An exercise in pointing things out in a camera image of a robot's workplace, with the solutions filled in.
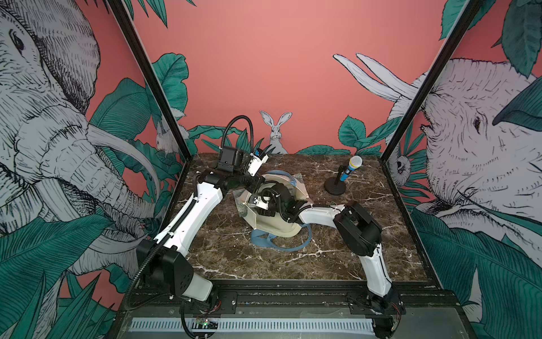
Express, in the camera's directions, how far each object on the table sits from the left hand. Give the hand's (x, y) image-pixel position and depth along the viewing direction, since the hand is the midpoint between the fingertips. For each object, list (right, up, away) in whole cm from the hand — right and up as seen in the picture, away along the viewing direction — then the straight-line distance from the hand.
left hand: (264, 175), depth 78 cm
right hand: (-4, -9, +15) cm, 18 cm away
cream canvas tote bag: (+4, -21, +9) cm, 23 cm away
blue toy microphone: (+39, +6, +11) cm, 41 cm away
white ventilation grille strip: (0, -51, -8) cm, 51 cm away
